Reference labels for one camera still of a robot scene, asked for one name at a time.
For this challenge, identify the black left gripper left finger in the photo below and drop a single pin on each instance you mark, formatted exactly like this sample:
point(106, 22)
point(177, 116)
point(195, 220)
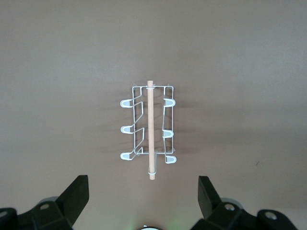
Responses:
point(72, 198)

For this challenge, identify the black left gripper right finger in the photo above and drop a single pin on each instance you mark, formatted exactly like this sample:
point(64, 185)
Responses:
point(209, 201)

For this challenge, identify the brown table cover sheet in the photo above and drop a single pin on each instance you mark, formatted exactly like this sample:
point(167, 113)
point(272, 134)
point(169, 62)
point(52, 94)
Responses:
point(72, 72)

